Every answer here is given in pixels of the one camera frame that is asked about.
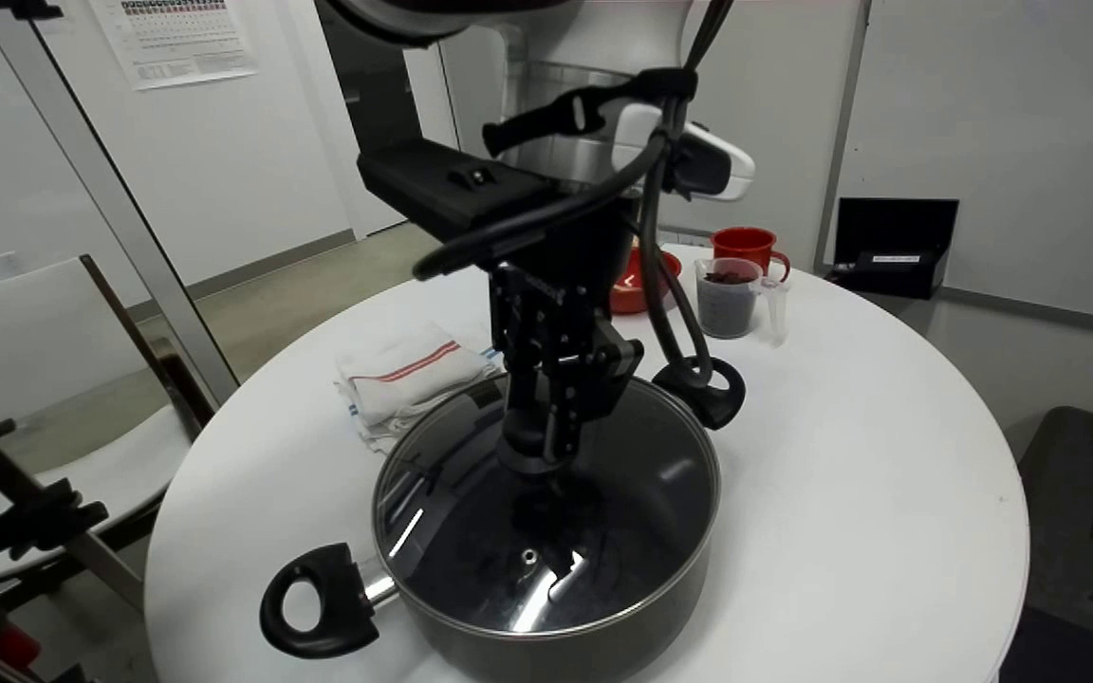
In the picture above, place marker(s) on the red cup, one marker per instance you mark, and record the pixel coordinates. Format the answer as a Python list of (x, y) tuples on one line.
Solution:
[(750, 248)]

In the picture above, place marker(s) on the white paper wall poster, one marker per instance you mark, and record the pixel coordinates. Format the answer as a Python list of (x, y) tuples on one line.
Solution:
[(179, 38)]

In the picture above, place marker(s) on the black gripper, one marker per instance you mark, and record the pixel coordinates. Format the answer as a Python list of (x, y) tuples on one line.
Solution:
[(558, 316)]

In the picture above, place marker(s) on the glass pot lid black knob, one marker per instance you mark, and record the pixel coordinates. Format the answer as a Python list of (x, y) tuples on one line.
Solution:
[(482, 543)]

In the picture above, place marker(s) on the grey metal pole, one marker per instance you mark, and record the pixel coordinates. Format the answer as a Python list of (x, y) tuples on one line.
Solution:
[(103, 189)]

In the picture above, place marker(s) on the red plastic bowl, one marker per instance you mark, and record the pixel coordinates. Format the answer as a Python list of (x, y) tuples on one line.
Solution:
[(662, 287)]

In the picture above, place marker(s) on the dark rectangular wall panel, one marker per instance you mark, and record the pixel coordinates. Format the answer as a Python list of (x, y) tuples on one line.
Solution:
[(377, 96)]

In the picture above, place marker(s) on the black box with slots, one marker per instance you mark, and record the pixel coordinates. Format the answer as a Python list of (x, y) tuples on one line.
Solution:
[(1092, 556)]

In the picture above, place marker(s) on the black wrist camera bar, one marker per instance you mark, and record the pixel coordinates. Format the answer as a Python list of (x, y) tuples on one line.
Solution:
[(458, 184)]

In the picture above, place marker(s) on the clear cup with dark contents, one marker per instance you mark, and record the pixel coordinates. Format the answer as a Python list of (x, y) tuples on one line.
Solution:
[(726, 307)]

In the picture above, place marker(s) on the white towel with red stripe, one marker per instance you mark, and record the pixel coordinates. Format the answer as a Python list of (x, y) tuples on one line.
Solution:
[(406, 379)]

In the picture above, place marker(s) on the white panel with wooden frame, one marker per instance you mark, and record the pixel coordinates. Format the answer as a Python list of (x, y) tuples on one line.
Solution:
[(28, 344)]

